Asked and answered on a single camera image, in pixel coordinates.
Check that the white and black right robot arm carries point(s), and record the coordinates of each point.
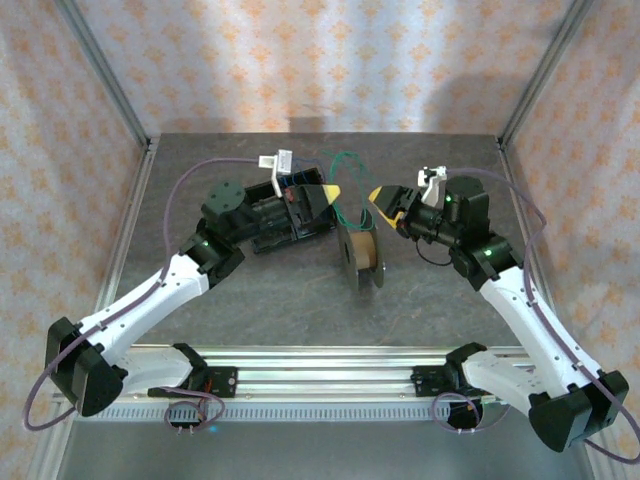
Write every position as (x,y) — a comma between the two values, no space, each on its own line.
(530,320)

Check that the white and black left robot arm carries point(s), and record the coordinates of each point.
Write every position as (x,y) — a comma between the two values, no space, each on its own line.
(150,305)

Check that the black plastic compartment tray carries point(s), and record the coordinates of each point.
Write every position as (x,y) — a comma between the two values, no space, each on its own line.
(320,227)

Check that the patterned backdrop cloth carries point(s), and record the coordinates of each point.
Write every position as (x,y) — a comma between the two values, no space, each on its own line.
(320,60)

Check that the aluminium table edge rail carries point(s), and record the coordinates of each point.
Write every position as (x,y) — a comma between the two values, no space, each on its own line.
(129,220)
(510,170)

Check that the aluminium frame post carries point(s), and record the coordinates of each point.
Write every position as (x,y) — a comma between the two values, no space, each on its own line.
(106,70)
(544,70)

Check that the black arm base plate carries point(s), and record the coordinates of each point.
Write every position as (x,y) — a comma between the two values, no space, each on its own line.
(425,382)
(225,382)

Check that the aluminium mounting rail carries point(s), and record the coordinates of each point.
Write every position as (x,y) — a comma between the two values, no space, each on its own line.
(320,375)

